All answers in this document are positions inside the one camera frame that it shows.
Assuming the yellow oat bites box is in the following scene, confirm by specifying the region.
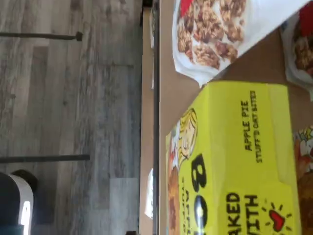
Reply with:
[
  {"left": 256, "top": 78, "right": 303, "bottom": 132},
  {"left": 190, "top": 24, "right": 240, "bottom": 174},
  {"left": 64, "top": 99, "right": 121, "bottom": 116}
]
[{"left": 165, "top": 80, "right": 303, "bottom": 235}]

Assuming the black metal shelf beam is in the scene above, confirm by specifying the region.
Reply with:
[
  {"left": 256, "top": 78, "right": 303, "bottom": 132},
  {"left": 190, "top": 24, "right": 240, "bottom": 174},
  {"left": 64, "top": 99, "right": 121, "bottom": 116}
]
[{"left": 152, "top": 0, "right": 161, "bottom": 235}]

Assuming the green Bobo's apple pie box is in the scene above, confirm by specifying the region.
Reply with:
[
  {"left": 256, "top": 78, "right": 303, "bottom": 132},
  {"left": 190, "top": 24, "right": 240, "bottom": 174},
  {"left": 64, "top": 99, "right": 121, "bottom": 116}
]
[{"left": 292, "top": 124, "right": 313, "bottom": 235}]

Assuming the red label granola bag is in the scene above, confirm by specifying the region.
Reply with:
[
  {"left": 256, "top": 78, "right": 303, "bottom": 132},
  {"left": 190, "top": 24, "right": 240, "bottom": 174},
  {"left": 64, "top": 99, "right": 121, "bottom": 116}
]
[
  {"left": 279, "top": 4, "right": 313, "bottom": 90},
  {"left": 172, "top": 0, "right": 312, "bottom": 89}
]

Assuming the teal blue frame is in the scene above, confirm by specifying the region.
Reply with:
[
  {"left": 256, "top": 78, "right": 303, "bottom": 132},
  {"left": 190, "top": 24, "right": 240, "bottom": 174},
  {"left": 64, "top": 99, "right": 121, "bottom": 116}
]
[{"left": 0, "top": 224, "right": 25, "bottom": 235}]

